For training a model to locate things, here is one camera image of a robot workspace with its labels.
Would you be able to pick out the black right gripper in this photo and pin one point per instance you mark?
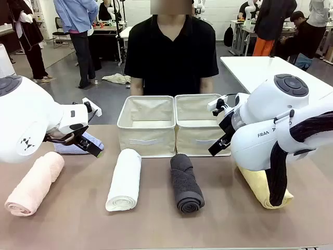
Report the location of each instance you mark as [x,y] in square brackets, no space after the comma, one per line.
[228,125]

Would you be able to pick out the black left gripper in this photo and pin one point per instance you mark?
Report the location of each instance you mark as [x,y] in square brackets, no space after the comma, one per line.
[70,139]

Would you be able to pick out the light blue towel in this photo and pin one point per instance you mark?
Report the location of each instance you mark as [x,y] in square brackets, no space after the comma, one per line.
[65,148]

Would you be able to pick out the white towel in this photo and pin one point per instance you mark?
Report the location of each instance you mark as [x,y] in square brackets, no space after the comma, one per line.
[125,179]

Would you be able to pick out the dark grey towel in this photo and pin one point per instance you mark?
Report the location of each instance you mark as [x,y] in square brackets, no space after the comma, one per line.
[186,182]

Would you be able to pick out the yellow towel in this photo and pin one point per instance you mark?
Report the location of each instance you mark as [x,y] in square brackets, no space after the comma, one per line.
[256,185]

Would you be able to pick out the pink towel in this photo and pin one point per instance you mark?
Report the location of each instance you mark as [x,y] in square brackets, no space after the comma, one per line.
[33,182]

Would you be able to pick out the person's left forearm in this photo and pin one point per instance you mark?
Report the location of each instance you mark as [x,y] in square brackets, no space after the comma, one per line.
[207,85]

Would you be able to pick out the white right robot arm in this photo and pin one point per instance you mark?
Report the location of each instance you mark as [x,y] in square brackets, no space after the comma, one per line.
[260,145]

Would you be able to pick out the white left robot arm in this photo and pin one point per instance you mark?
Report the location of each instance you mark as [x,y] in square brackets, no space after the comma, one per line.
[26,117]

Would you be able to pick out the person's right forearm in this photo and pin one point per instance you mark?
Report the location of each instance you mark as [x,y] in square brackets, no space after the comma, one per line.
[136,87]

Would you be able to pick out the cream fabric storage bin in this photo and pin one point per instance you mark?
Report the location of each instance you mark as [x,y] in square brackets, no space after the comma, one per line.
[145,140]
[192,140]

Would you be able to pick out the crumpled cloth on floor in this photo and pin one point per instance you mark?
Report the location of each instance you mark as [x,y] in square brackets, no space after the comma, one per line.
[115,78]

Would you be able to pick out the white table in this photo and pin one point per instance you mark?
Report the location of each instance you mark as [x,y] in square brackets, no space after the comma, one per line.
[260,73]

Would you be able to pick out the person in black shirt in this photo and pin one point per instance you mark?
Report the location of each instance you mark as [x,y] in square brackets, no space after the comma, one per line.
[171,52]

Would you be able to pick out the black backpack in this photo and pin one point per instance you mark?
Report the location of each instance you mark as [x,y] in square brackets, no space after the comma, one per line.
[229,36]

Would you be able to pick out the black stand pole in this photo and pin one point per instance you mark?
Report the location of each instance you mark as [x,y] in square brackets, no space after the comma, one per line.
[121,39]

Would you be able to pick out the black office chair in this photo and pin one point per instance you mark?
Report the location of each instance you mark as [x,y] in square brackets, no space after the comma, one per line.
[60,34]

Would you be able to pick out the blue bag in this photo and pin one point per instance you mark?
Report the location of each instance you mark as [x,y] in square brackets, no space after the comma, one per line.
[304,62]

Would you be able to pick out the white air purifier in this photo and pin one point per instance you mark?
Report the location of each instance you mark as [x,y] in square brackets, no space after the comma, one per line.
[5,62]

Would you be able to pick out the person in black vest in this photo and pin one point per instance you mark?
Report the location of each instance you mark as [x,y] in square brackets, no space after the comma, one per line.
[31,34]

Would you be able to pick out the person in blue shirt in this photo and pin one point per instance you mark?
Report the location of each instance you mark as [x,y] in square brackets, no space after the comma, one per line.
[78,18]

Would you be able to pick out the person in orange trousers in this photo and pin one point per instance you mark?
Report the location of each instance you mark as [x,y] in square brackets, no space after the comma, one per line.
[273,20]

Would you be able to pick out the seated person in black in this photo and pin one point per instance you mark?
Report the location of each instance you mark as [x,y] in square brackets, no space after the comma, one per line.
[304,36]

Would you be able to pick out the person in grey shirt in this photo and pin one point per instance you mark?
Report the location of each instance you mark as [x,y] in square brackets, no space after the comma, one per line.
[320,13]

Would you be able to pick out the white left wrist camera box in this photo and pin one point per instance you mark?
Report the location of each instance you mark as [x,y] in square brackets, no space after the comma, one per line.
[95,109]

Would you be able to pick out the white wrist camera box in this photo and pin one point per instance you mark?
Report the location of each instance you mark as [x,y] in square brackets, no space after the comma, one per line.
[95,109]
[217,102]

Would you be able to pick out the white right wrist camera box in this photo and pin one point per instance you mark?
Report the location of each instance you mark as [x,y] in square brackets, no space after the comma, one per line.
[217,102]

